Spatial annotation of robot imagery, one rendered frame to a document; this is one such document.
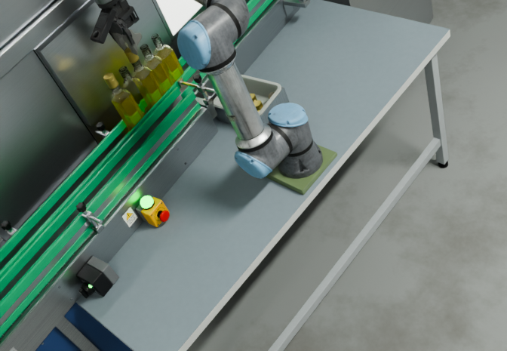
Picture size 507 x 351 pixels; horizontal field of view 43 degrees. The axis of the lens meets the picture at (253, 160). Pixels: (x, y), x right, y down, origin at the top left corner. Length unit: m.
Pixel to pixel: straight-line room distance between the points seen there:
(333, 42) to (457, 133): 0.88
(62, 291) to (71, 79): 0.69
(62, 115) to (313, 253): 1.24
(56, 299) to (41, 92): 0.67
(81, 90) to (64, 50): 0.16
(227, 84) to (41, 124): 0.73
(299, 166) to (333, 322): 0.82
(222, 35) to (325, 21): 1.06
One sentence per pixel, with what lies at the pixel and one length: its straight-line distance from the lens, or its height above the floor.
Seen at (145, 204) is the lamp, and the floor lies 0.85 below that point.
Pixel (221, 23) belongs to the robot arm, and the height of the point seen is 1.39.
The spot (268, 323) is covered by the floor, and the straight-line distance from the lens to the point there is 2.72.
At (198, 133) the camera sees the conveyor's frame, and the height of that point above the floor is 0.83.
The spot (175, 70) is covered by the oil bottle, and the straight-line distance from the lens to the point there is 2.32.
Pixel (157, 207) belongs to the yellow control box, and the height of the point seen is 0.82.
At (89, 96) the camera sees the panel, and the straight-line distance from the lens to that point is 2.28.
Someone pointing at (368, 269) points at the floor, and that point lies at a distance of 2.74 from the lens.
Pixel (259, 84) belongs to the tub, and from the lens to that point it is 2.38.
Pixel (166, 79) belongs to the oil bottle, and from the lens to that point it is 2.30.
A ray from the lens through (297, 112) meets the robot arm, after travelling 1.96.
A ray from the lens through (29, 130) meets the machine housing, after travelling 2.20.
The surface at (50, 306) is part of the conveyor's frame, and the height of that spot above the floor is 0.83.
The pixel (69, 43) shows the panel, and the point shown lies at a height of 1.27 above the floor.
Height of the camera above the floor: 2.30
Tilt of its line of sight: 44 degrees down
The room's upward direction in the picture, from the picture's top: 24 degrees counter-clockwise
